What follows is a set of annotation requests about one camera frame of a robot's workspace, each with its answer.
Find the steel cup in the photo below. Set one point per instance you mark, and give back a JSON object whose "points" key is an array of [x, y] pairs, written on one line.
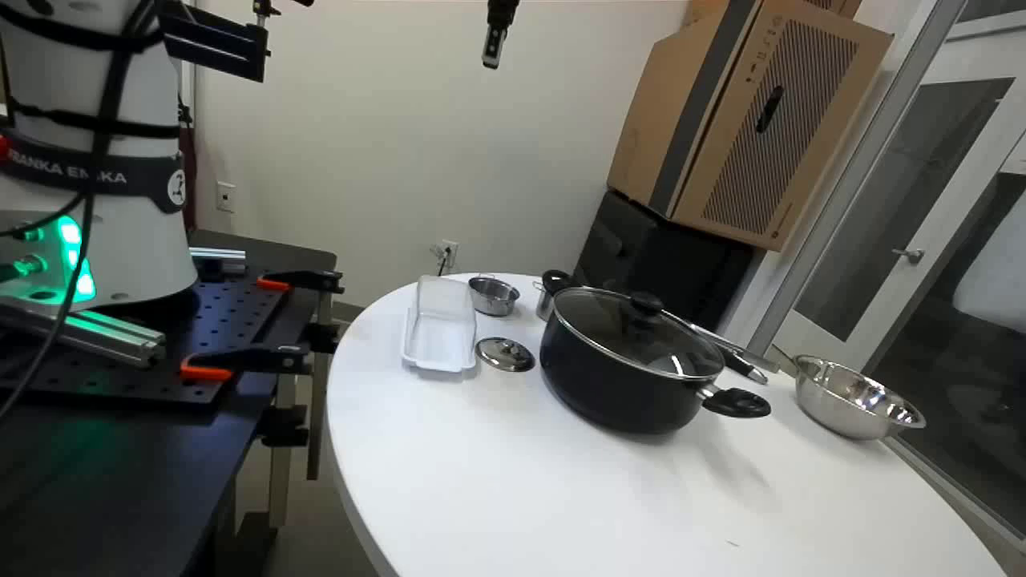
{"points": [[553, 291]]}

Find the black robot mounting bench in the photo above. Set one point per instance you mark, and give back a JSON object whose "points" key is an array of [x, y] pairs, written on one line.
{"points": [[128, 481]]}

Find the white framed glass door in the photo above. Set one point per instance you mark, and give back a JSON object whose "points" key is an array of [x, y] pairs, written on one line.
{"points": [[931, 225]]}

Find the black hard equipment case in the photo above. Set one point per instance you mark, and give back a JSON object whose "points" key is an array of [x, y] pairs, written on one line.
{"points": [[661, 261]]}

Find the white wall outlet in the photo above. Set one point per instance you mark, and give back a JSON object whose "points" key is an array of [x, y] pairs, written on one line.
{"points": [[446, 253], [224, 196]]}

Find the brown cardboard box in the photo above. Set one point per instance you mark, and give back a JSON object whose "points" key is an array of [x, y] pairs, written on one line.
{"points": [[747, 115]]}

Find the black cooking pot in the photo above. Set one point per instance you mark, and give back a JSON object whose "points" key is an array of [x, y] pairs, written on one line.
{"points": [[610, 389]]}

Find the small metal bowl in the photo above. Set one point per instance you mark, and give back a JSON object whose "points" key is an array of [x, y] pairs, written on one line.
{"points": [[504, 353]]}

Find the silver aluminium rail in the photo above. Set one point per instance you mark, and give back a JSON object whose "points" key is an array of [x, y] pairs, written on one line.
{"points": [[84, 332]]}

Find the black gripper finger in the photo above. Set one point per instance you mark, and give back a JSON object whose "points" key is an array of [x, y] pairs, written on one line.
{"points": [[499, 33]]}

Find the glass lid black knob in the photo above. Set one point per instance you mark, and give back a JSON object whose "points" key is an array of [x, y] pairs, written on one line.
{"points": [[630, 324]]}

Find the small steel bowl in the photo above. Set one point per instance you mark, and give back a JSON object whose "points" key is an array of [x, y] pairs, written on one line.
{"points": [[490, 295]]}

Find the black stereo camera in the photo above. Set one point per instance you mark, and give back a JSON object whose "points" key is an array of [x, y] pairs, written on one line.
{"points": [[218, 43]]}

